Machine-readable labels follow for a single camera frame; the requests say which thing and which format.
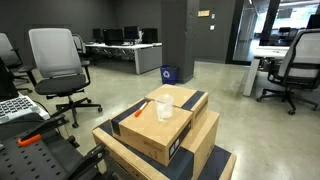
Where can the grey white office desk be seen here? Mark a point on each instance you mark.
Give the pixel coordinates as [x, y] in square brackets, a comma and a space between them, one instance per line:
[148, 58]

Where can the orange capped white marker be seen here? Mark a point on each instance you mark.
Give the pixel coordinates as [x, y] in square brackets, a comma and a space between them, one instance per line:
[140, 110]

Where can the grey mesh office chair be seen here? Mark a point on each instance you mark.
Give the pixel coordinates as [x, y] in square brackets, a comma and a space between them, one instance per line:
[78, 43]
[6, 50]
[55, 53]

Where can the small cardboard box dark tape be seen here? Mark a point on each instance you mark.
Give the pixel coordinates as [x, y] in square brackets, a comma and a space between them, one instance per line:
[176, 93]

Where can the blue recycling bin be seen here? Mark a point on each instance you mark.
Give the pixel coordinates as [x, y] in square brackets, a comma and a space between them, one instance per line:
[168, 75]

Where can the small white wall plate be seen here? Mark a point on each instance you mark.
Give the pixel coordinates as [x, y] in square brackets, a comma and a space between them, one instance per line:
[213, 16]

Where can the silver laptop black keys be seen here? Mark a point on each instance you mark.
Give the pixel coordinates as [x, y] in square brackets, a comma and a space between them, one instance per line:
[16, 106]

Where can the white wall switch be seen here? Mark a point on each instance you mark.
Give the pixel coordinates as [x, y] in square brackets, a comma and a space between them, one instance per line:
[212, 27]

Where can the long white office desk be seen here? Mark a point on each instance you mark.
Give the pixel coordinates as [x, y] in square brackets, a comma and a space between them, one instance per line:
[266, 51]

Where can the large cardboard box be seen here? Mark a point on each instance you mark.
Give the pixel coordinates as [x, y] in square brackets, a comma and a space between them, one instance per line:
[203, 133]

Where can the beige wall sign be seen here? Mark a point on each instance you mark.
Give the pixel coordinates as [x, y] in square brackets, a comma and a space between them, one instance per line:
[203, 13]

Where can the clear plastic measuring cup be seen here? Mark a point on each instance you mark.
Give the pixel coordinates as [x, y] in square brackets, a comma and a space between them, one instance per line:
[164, 108]

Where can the white mesh black frame chair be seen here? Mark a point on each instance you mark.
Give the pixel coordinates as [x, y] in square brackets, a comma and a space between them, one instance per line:
[303, 53]

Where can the black office chair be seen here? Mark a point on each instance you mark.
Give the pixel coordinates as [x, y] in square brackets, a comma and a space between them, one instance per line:
[286, 33]

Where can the small cardboard box printed label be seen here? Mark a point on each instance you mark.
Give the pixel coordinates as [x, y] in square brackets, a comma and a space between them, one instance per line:
[150, 133]

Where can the flat cardboard box dark tape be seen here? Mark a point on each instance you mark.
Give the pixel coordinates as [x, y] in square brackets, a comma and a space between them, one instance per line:
[216, 163]

